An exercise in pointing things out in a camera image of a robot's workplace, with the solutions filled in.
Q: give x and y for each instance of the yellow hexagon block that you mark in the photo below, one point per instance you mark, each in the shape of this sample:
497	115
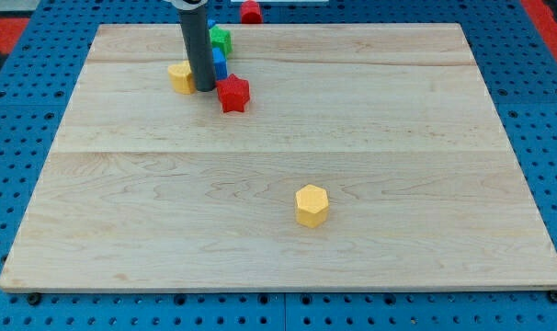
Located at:
312	206

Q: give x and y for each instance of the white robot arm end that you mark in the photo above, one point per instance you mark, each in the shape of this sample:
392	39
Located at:
187	5

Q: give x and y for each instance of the green block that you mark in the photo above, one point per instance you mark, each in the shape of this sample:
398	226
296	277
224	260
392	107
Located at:
221	38

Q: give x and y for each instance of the yellow heart block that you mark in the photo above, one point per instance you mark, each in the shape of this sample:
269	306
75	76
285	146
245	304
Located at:
181	78

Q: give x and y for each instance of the light wooden board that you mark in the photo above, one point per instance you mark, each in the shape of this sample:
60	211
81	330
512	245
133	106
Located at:
147	190

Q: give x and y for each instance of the red cylinder block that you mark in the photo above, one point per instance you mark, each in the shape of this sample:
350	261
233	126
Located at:
250	12

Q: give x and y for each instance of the red star block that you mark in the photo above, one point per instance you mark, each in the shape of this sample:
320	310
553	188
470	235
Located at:
233	93

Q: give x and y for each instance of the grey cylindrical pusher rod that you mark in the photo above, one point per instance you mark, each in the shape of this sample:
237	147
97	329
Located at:
195	30

